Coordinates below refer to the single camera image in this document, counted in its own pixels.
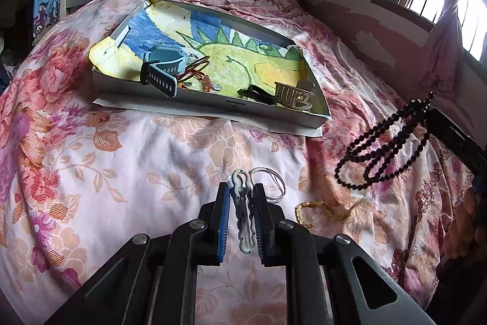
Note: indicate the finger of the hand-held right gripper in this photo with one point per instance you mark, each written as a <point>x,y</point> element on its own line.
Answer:
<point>452,134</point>

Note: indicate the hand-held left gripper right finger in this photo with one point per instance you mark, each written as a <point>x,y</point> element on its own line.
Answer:
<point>258,226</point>

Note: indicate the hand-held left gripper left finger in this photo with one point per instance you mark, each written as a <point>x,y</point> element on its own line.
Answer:
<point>224,226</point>

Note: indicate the grey white carabiner clip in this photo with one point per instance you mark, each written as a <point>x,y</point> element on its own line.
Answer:
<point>242,218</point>

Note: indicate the white cardboard box tray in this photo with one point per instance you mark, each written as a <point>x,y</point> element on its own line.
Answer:
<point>213,104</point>

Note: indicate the dark hair clip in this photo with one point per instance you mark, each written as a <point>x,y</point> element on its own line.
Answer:
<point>257,94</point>

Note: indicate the silver hair claw clip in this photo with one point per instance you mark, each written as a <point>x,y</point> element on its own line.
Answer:
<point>295,96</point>

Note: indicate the blue wrist watch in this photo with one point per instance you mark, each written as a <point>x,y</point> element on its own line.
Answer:
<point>165,62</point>

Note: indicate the person's right hand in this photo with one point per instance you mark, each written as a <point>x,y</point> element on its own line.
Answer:
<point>462,226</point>

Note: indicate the pink curtain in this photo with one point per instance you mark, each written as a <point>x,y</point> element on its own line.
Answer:
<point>447,39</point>

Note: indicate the floral pink bedsheet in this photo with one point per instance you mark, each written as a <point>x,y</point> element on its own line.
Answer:
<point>133,176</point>

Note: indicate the crayon dinosaur drawing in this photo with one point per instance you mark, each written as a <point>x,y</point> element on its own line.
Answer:
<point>243,62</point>

